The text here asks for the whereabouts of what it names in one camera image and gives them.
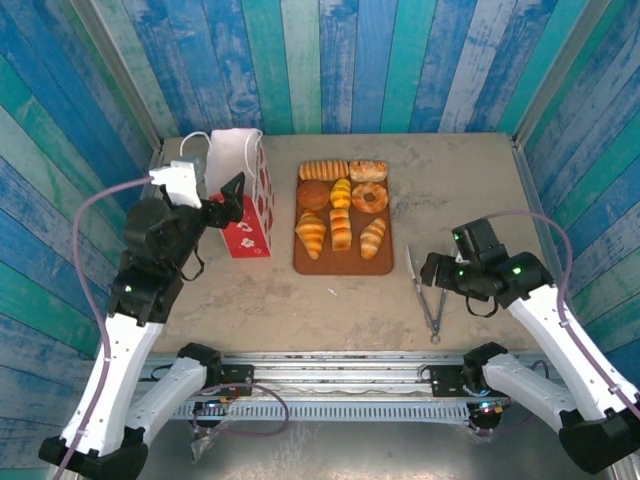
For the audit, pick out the segmented fake bread roll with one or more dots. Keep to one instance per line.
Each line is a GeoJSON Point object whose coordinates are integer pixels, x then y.
{"type": "Point", "coordinates": [340, 229]}

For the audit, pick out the aluminium table side rail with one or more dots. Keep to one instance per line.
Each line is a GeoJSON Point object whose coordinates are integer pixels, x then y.
{"type": "Point", "coordinates": [530, 200]}

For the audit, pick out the sugar-dusted fake bread loaf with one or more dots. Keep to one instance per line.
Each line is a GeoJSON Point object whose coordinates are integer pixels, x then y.
{"type": "Point", "coordinates": [368, 171]}

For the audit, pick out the round brown fake bun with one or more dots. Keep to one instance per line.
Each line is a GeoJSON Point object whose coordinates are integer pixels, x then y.
{"type": "Point", "coordinates": [313, 195]}

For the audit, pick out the small fake croissant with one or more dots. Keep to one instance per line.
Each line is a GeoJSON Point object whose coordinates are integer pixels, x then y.
{"type": "Point", "coordinates": [372, 239]}

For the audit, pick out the red and white paper bag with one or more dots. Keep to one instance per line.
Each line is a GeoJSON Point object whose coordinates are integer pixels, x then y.
{"type": "Point", "coordinates": [250, 225]}

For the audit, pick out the brown tray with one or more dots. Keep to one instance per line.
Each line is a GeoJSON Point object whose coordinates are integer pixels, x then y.
{"type": "Point", "coordinates": [345, 262]}

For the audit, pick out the crumpled clear plastic wrapper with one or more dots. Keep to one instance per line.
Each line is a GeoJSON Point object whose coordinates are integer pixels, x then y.
{"type": "Point", "coordinates": [202, 447]}

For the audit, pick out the long striped fake bread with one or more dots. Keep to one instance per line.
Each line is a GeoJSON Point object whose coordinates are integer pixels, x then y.
{"type": "Point", "coordinates": [324, 170]}

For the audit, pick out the large fake croissant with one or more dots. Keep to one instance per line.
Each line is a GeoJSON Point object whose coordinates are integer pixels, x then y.
{"type": "Point", "coordinates": [311, 232]}

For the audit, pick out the metal tongs with white tips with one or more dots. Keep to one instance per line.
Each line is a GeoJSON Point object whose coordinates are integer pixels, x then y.
{"type": "Point", "coordinates": [422, 300]}

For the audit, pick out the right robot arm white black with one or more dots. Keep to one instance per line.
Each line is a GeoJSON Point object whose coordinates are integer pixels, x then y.
{"type": "Point", "coordinates": [565, 345]}

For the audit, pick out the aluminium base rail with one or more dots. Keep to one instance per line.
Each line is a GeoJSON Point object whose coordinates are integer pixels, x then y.
{"type": "Point", "coordinates": [340, 375]}

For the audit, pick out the aluminium frame post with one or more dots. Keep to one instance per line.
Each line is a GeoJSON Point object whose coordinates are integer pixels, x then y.
{"type": "Point", "coordinates": [555, 75]}
{"type": "Point", "coordinates": [125, 75]}

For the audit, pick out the yellow twisted fake bread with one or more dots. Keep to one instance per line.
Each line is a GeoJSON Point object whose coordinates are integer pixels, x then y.
{"type": "Point", "coordinates": [341, 194]}

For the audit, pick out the small circuit board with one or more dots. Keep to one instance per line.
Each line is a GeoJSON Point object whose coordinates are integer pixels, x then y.
{"type": "Point", "coordinates": [489, 408]}
{"type": "Point", "coordinates": [215, 404]}

